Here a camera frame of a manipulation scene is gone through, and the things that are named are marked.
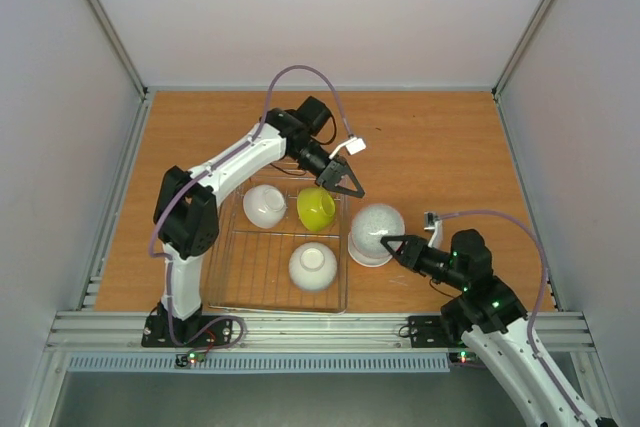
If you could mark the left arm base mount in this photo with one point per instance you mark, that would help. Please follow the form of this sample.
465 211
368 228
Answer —
198 331

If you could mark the right circuit board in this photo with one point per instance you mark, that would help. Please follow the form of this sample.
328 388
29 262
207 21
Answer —
463 357

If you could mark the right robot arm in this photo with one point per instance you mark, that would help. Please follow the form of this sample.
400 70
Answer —
489 319

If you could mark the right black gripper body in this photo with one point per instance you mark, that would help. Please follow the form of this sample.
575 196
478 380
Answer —
409 252

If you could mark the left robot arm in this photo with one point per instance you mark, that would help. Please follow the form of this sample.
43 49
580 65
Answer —
186 215

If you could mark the slotted cable duct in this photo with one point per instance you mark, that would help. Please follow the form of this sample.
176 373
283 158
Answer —
260 363

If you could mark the wire dish rack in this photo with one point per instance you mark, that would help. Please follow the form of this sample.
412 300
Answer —
247 269

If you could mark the circuit board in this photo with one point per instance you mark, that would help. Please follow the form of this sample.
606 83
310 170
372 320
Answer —
190 358
463 357

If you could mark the white bowl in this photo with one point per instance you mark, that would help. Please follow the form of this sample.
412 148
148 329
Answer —
313 267
264 206

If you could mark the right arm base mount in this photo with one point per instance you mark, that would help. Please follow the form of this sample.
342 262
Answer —
427 331

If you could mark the grey bowl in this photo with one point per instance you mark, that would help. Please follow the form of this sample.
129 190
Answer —
373 222

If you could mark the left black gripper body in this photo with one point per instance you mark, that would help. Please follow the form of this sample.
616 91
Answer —
323 176

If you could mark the left circuit board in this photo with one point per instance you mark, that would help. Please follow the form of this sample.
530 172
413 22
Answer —
190 358

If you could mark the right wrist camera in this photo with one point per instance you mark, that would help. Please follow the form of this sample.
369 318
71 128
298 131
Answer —
434 227

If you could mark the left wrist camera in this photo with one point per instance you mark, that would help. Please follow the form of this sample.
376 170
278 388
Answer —
352 145

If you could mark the yellow-green bowl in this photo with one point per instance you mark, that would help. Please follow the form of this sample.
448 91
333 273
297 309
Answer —
316 208

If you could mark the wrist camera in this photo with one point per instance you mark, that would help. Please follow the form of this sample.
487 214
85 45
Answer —
434 227
352 145

